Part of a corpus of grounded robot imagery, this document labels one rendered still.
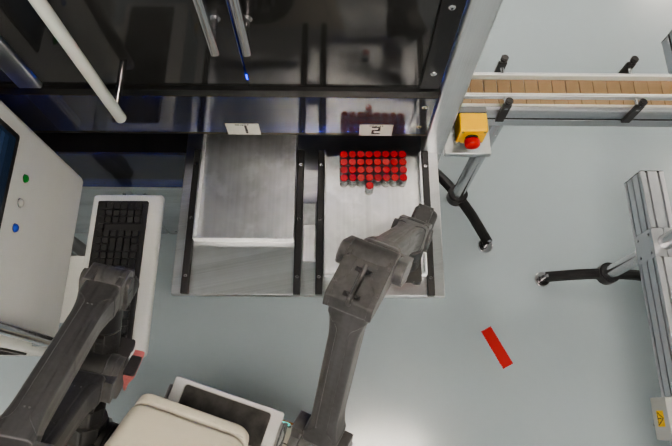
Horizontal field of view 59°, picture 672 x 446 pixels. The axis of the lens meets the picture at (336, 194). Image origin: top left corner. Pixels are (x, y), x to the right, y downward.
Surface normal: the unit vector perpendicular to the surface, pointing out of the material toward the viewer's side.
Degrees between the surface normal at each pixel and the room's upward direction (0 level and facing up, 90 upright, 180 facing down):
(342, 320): 51
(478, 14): 90
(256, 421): 0
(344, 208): 0
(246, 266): 0
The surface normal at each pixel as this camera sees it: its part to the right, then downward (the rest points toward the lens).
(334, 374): -0.38, 0.41
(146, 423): 0.21, -0.86
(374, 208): 0.00, -0.36
